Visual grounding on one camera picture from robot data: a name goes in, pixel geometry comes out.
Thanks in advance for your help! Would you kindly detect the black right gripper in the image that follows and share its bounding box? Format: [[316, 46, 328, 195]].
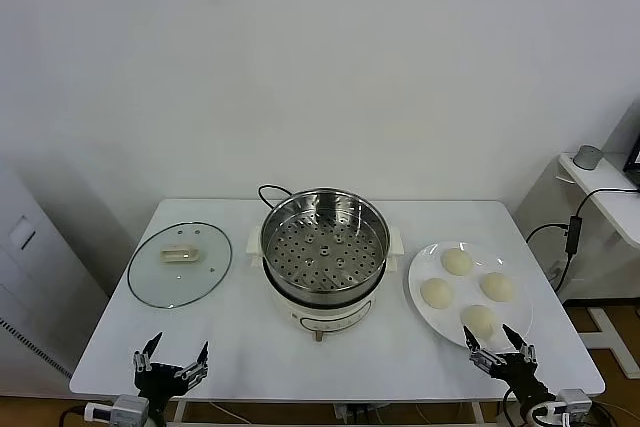
[[462, 323, 556, 406]]

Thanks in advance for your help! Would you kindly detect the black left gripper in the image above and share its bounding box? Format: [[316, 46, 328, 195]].
[[132, 330, 210, 418]]

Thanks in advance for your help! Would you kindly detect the white steamed baozi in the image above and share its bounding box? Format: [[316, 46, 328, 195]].
[[419, 277, 455, 309], [459, 304, 500, 341], [479, 271, 516, 303], [440, 247, 474, 278]]

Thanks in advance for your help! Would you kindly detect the stainless steel steamer basket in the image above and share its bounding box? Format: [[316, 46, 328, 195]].
[[260, 188, 392, 304]]

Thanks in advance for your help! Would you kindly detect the white round plate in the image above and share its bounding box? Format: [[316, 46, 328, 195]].
[[407, 240, 535, 352]]

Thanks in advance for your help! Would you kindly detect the round glass pot lid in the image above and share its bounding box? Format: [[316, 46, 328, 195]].
[[126, 220, 235, 309]]

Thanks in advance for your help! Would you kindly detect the white floor stand base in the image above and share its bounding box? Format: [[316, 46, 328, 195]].
[[587, 306, 640, 376]]

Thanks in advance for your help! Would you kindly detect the cream electric cooker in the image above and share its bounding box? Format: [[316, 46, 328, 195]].
[[244, 224, 405, 343]]

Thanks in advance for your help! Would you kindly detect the white grey cabinet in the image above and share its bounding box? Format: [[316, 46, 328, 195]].
[[0, 156, 111, 388]]

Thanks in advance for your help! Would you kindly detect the white side desk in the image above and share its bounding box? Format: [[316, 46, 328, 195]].
[[514, 151, 640, 303]]

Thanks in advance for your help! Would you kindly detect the grey round speaker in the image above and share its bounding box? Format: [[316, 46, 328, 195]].
[[572, 144, 604, 169]]

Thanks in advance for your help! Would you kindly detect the black framed monitor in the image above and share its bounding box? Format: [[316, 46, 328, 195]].
[[622, 130, 640, 173]]

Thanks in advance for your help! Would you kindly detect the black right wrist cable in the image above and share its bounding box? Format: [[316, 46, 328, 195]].
[[501, 385, 519, 427]]

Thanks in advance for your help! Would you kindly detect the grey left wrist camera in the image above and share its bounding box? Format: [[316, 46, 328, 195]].
[[112, 394, 152, 427]]

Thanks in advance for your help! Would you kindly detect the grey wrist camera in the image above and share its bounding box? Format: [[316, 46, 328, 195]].
[[112, 394, 152, 427], [556, 388, 594, 418]]

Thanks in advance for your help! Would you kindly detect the white table frame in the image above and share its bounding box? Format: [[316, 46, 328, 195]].
[[172, 399, 486, 427]]

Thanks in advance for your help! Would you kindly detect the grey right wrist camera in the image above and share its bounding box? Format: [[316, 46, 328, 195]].
[[556, 388, 594, 418]]

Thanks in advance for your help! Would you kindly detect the black power adapter with cable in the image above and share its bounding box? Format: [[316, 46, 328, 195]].
[[524, 187, 640, 293]]

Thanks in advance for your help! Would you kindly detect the black cooker power cord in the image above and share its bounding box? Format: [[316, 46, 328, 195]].
[[257, 184, 296, 211]]

